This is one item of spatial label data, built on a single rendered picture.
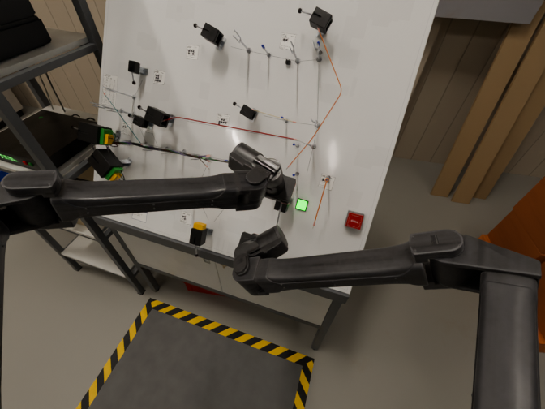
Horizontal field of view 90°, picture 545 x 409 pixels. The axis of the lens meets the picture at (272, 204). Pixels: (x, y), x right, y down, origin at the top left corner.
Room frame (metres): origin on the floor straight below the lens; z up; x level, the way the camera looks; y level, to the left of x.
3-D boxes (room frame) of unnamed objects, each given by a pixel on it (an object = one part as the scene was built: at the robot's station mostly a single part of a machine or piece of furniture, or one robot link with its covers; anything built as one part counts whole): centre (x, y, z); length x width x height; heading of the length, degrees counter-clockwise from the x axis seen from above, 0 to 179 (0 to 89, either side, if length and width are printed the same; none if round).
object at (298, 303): (0.57, -0.01, 0.60); 0.55 x 0.03 x 0.39; 73
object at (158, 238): (0.63, 0.26, 0.83); 1.18 x 0.05 x 0.06; 73
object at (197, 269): (0.73, 0.52, 0.60); 0.55 x 0.02 x 0.39; 73
